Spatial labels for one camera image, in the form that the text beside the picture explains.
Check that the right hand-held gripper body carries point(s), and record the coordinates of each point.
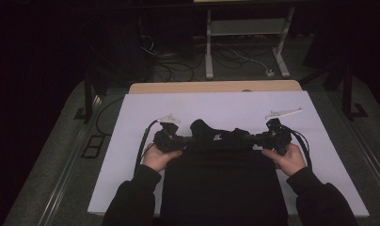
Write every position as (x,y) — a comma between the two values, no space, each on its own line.
(274,138)

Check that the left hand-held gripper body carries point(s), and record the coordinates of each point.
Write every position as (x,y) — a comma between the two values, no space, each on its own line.
(166,141)

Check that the black tank top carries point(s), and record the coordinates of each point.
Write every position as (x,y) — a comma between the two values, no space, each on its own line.
(222,182)

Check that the person's left hand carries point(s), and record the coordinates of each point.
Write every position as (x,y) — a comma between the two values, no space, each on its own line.
(158,160)

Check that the person's right hand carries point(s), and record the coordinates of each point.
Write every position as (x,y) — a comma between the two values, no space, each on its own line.
(288,161)

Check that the white board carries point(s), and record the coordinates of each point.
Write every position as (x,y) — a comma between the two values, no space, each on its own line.
(216,106)

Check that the black metal stand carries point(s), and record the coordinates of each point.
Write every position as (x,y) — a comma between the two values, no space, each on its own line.
(348,94)
(88,94)

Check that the black floor socket frame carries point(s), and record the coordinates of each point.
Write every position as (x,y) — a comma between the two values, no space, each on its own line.
(92,146)

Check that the white metal desk frame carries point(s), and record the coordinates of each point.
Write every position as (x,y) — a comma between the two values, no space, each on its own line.
(247,26)

